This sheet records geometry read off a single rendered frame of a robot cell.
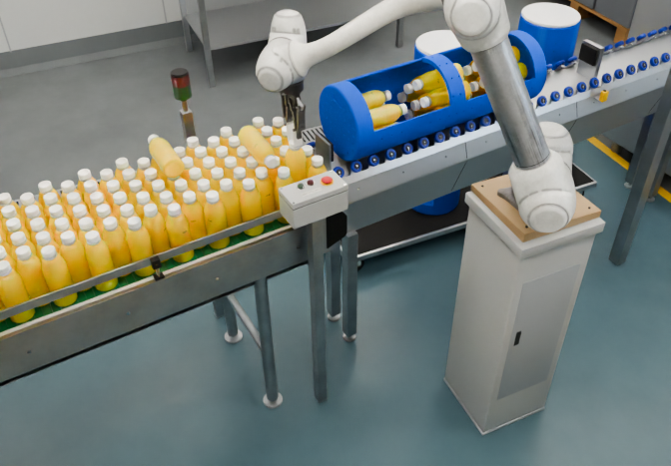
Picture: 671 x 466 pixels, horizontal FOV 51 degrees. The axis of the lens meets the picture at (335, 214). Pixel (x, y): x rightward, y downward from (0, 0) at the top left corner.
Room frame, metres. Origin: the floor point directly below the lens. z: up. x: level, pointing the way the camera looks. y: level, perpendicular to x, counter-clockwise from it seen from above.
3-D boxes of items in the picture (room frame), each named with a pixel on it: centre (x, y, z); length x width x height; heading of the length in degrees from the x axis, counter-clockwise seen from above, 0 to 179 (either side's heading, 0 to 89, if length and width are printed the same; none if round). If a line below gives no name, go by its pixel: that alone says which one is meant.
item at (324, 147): (2.12, 0.04, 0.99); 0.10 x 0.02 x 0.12; 30
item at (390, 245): (2.98, -0.64, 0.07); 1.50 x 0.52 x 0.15; 114
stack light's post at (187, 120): (2.24, 0.55, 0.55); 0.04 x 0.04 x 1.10; 30
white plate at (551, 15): (3.22, -1.05, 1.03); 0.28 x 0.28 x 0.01
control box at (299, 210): (1.77, 0.07, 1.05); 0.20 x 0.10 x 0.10; 120
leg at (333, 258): (2.22, 0.01, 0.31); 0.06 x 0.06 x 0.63; 30
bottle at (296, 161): (1.92, 0.13, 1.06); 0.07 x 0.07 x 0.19
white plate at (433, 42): (2.91, -0.51, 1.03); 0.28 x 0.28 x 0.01
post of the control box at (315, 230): (1.77, 0.07, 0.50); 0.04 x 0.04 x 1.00; 30
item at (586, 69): (2.79, -1.12, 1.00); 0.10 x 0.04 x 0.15; 30
